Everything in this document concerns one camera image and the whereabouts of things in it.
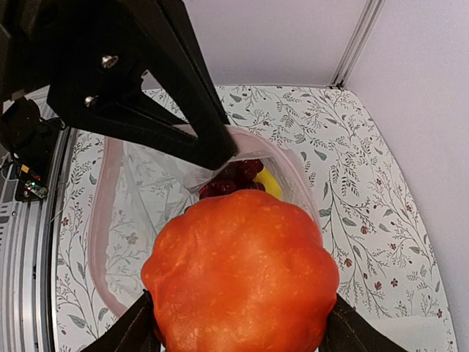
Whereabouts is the yellow lemon toy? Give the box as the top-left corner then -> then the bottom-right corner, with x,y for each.
254,166 -> 282,200

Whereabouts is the left aluminium frame post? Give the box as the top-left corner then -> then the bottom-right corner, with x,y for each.
329,0 -> 385,89

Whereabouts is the front aluminium rail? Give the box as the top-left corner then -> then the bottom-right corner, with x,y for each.
1,129 -> 77,351

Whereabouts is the clear zip top bag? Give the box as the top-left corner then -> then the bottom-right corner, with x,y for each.
89,126 -> 319,317

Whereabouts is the floral table cloth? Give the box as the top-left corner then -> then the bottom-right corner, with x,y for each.
55,85 -> 458,351

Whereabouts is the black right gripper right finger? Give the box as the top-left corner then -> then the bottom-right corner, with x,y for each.
322,296 -> 405,352

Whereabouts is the dark red grapes toy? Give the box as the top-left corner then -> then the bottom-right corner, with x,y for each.
199,159 -> 265,199

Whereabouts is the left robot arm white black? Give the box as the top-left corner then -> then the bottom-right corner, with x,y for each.
1,1 -> 238,173

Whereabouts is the white plastic basket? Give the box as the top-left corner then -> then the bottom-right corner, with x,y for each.
369,316 -> 457,351

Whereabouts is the orange toy fruit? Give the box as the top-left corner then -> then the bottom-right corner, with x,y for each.
141,190 -> 339,351

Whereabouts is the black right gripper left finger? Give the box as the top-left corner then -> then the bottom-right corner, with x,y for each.
83,291 -> 154,352

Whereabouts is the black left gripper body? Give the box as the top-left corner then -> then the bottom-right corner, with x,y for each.
1,1 -> 154,101

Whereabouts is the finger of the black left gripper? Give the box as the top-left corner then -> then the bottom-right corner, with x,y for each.
48,64 -> 220,170
124,1 -> 238,170

